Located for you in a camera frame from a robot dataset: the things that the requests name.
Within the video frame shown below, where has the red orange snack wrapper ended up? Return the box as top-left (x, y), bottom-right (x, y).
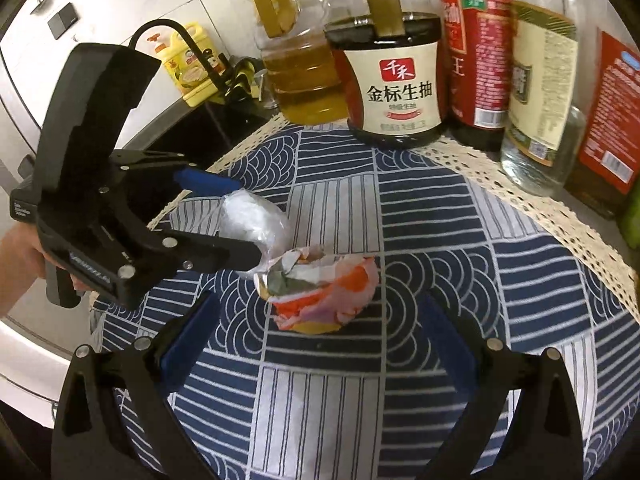
top-left (254, 246), bottom-right (380, 335)

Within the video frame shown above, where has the small white plastic bag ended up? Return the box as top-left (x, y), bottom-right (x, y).
top-left (217, 188), bottom-right (293, 280)

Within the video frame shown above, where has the yellow black dish cloth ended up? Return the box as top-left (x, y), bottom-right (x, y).
top-left (224, 58), bottom-right (264, 104)

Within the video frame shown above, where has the black kitchen sink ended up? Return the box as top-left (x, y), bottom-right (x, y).
top-left (124, 100), bottom-right (277, 169)

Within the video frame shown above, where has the red blue label bottle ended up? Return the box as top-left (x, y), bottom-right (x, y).
top-left (565, 32), bottom-right (639, 219)

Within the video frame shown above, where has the soy sauce jug white label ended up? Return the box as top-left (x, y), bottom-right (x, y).
top-left (324, 0), bottom-right (447, 148)

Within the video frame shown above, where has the green label small bottle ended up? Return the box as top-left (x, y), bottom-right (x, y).
top-left (618, 194), bottom-right (640, 249)

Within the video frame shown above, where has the red label dark bottle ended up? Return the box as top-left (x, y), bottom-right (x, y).
top-left (440, 0), bottom-right (514, 152)

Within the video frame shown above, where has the left hand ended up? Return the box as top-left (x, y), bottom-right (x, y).
top-left (0, 222), bottom-right (61, 318)

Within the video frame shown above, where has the yellow cap vinegar bottle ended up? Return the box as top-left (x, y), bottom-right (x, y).
top-left (500, 0), bottom-right (584, 196)

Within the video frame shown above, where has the yellow dish soap bottle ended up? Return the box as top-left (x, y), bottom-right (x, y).
top-left (146, 22), bottom-right (227, 107)

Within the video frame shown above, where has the black wall switch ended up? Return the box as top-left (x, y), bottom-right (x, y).
top-left (48, 2), bottom-right (79, 40)

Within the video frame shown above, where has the black faucet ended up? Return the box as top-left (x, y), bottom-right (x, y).
top-left (129, 22), bottom-right (230, 107)

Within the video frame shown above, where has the large cooking oil jug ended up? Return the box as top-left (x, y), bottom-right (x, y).
top-left (252, 0), bottom-right (348, 126)

